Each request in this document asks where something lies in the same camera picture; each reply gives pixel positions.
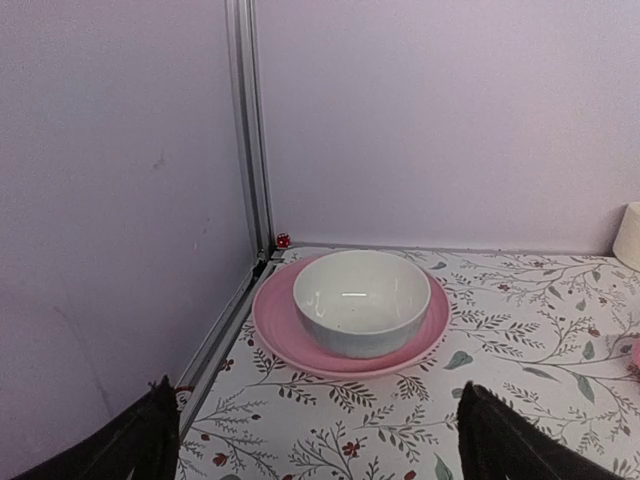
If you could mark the pink ceramic plate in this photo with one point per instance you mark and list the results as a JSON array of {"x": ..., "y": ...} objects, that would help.
[{"x": 282, "y": 333}]

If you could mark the left aluminium frame post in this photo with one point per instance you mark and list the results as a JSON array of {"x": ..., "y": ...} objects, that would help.
[{"x": 246, "y": 97}]

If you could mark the cream ceramic mug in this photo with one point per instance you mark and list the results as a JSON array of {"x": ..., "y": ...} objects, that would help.
[{"x": 626, "y": 247}]

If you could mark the small red dice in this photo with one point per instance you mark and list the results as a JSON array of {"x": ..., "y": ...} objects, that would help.
[{"x": 283, "y": 241}]

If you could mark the white ceramic bowl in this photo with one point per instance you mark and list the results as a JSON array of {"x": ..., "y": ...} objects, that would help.
[{"x": 362, "y": 304}]

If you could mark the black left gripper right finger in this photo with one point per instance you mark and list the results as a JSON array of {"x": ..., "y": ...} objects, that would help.
[{"x": 494, "y": 442}]

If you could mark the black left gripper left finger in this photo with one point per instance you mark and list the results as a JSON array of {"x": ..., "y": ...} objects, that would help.
[{"x": 140, "y": 443}]

